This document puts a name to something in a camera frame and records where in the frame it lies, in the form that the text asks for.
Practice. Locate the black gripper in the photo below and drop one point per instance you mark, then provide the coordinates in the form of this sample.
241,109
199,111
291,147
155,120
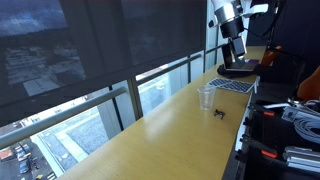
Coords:
233,30

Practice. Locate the open black laptop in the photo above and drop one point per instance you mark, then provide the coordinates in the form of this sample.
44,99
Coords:
245,66

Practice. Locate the small purple object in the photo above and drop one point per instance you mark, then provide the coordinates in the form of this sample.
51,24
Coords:
252,61

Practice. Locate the black round pad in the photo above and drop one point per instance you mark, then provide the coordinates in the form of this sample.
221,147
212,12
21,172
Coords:
223,71

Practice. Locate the brown orange object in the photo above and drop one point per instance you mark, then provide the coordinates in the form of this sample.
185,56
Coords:
270,56

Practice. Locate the black tripod pole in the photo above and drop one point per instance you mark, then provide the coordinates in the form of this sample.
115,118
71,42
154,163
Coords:
275,33

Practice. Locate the black chair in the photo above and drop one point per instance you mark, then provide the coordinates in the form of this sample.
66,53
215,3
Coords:
283,73

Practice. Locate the clear plastic cup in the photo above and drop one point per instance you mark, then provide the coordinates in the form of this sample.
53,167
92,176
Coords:
206,96

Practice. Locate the small black clip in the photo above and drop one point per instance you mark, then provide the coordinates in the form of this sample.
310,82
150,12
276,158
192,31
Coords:
219,114

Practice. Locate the white power adapter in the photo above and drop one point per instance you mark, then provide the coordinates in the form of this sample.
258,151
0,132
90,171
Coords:
290,114

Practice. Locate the orange chair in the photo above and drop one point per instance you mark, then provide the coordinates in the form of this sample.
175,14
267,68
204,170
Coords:
310,86

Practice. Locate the black storage crate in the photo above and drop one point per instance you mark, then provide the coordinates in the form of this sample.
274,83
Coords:
266,133

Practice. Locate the silver aluminium bars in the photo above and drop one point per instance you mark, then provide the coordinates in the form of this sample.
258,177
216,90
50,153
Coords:
301,160

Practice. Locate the dark mesh window blind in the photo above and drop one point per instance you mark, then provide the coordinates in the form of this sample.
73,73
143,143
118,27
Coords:
100,43

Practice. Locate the grey metal handrail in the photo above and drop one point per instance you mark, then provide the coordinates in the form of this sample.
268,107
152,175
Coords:
66,111

